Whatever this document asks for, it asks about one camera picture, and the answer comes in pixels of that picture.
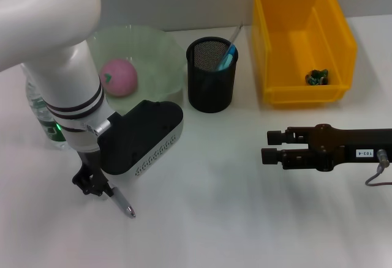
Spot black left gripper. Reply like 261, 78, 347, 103
72, 150, 116, 199

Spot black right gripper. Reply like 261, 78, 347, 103
261, 123, 392, 173

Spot white grey ballpoint pen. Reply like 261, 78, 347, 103
108, 186, 137, 219

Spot green plastic wrapper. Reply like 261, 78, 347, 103
305, 69, 330, 86

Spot clear green-label water bottle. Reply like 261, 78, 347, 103
21, 64, 73, 151

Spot blue scissors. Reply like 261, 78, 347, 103
216, 43, 239, 72

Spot pink peach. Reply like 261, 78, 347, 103
100, 59, 138, 98

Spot clear plastic ruler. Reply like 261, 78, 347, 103
220, 20, 245, 67

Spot black mesh pen cup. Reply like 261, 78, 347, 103
186, 37, 239, 114

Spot green glass fruit plate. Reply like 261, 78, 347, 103
87, 24, 187, 116

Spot yellow plastic bin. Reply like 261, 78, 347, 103
251, 0, 358, 110

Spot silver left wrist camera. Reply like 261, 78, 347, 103
97, 99, 185, 179

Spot grey right arm cable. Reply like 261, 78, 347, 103
364, 149, 392, 187

